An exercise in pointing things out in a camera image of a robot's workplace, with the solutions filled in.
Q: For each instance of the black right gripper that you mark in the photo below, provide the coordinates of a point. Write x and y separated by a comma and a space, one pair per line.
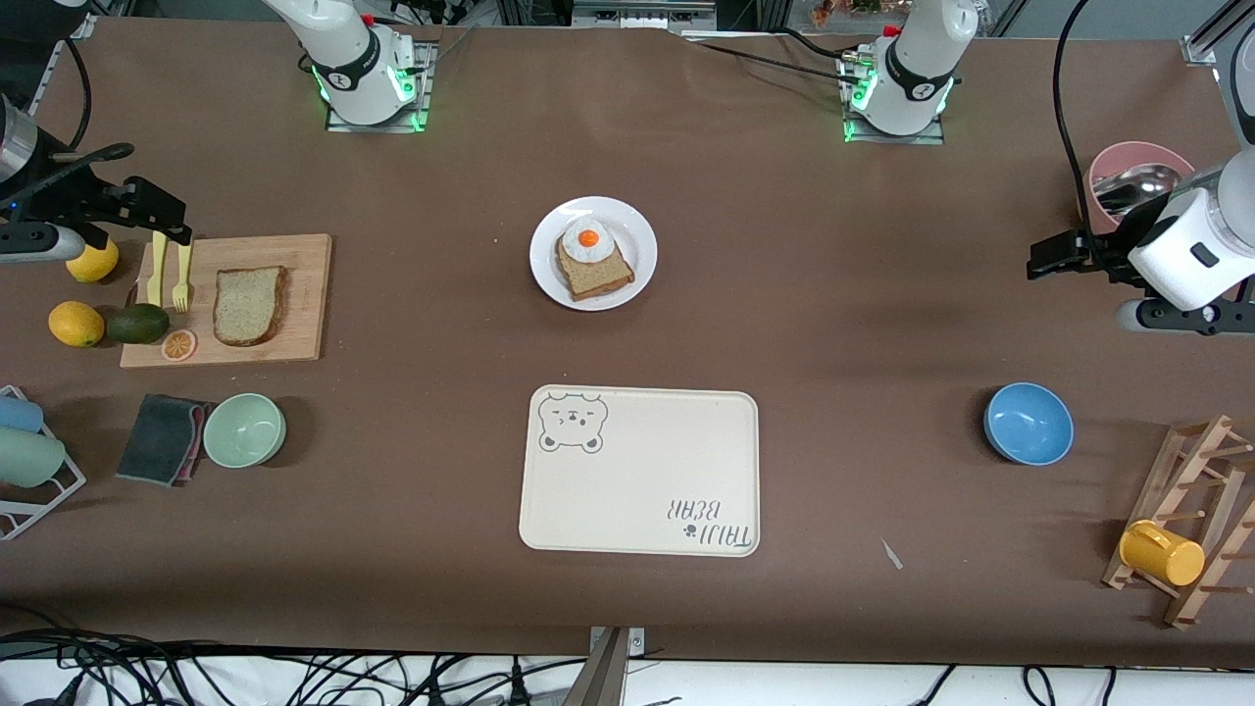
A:
61, 192

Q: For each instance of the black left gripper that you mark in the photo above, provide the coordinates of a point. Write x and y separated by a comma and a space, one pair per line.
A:
1100, 255

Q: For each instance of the plain bread slice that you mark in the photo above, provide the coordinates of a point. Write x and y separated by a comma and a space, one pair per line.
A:
250, 306

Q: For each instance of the white round plate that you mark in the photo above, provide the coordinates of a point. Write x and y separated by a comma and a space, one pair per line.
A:
544, 257

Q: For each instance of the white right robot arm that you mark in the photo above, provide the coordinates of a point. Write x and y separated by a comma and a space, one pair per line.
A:
358, 59

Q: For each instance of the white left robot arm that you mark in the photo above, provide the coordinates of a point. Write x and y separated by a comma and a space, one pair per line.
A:
922, 59

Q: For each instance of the yellow plastic knife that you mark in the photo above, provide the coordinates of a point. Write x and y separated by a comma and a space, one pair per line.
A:
157, 265

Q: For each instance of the yellow plastic fork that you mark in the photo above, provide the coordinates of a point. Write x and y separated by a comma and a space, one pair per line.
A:
182, 279

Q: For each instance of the yellow lemon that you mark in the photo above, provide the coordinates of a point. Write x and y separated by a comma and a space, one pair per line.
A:
76, 325
93, 265

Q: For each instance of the metal spoon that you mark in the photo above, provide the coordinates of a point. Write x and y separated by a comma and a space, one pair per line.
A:
1142, 183

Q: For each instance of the green avocado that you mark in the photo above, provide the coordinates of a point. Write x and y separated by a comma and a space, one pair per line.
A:
137, 324

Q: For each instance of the pink bowl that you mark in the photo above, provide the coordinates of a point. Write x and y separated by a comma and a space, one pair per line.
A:
1128, 155

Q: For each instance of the orange slice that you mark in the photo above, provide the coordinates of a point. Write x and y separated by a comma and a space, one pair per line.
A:
178, 345

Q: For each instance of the blue bowl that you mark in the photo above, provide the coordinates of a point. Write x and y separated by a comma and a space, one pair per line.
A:
1028, 424

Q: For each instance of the wooden cutting board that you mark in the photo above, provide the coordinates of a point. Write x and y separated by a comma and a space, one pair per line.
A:
304, 314

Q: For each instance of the grey folded cloth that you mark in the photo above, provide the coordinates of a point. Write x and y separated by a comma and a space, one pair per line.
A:
157, 439

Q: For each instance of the pale green bowl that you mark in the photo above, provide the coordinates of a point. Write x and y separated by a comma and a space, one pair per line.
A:
243, 431

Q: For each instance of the light blue cup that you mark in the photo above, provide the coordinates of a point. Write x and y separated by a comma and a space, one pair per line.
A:
20, 414

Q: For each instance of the wooden cup rack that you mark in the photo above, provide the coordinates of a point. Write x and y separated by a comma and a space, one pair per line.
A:
1175, 480

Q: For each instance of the pale green cup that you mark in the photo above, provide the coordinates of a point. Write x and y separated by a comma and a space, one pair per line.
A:
29, 457

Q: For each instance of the yellow mug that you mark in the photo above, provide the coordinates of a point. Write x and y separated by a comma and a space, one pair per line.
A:
1167, 557

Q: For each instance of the orange artificial flowers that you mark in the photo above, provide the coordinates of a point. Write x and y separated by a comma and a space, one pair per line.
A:
843, 10

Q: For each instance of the small white tape scrap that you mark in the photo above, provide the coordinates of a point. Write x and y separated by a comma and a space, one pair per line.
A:
891, 554

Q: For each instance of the fried egg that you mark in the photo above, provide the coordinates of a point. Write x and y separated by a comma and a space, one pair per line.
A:
588, 252

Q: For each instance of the cream bear print tray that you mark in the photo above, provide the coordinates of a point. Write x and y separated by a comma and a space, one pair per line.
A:
637, 480

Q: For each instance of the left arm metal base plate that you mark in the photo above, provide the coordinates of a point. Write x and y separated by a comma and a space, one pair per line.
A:
892, 139

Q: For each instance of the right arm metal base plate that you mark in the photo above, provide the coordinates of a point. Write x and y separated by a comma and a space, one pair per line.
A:
377, 127

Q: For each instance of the metal background frame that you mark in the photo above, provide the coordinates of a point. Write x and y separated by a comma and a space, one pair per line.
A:
637, 12

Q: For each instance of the metal table edge bracket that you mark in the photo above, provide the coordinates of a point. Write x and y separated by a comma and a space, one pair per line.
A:
613, 677

